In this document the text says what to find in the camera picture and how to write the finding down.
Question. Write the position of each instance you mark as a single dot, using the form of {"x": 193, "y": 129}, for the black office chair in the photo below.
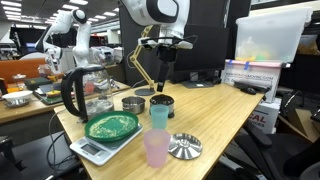
{"x": 281, "y": 156}

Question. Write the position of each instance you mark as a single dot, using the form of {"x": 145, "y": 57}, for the glass electric kettle black handle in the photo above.
{"x": 86, "y": 92}

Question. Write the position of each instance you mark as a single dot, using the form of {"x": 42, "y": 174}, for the dark tray on back table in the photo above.
{"x": 49, "y": 98}

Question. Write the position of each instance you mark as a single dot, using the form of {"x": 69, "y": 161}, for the white kitchen scale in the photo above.
{"x": 99, "y": 153}

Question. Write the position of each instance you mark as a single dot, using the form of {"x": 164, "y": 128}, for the black partition panel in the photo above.
{"x": 153, "y": 32}

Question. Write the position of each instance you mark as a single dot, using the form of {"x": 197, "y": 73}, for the yellow desk lamp grey shade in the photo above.
{"x": 134, "y": 60}

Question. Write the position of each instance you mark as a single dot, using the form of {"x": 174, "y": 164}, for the steel container with dark contents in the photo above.
{"x": 164, "y": 100}

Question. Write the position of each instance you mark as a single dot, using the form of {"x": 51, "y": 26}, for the green plate with rice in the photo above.
{"x": 111, "y": 126}

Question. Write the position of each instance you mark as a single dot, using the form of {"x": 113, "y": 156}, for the black computer monitor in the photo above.
{"x": 196, "y": 68}

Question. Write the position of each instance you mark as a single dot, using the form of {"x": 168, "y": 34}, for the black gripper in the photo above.
{"x": 165, "y": 54}

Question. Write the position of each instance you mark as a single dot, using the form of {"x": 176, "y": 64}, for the small steel bowl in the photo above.
{"x": 133, "y": 104}

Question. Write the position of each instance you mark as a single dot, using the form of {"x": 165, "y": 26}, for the white box red lettering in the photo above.
{"x": 265, "y": 116}

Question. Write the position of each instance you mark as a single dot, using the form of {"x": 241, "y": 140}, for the white main robot arm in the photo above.
{"x": 171, "y": 16}

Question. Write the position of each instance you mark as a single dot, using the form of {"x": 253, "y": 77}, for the pink plastic cup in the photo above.
{"x": 156, "y": 142}

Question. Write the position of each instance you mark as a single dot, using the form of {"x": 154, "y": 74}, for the round steel lid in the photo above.
{"x": 185, "y": 146}

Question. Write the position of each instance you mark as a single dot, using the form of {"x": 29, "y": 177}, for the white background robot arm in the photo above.
{"x": 69, "y": 29}

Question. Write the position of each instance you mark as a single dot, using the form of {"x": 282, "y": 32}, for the black computer mouse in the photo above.
{"x": 249, "y": 90}

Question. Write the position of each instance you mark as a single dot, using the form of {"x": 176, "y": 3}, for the clear plastic storage bin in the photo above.
{"x": 272, "y": 36}

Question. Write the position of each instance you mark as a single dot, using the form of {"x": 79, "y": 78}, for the white bowl on back table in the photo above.
{"x": 17, "y": 99}

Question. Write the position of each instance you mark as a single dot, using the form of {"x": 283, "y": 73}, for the white cardboard box with print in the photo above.
{"x": 261, "y": 74}

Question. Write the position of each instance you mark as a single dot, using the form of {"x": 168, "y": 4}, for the dark green case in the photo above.
{"x": 34, "y": 83}

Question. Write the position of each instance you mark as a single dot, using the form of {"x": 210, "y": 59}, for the teal plastic cup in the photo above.
{"x": 159, "y": 116}

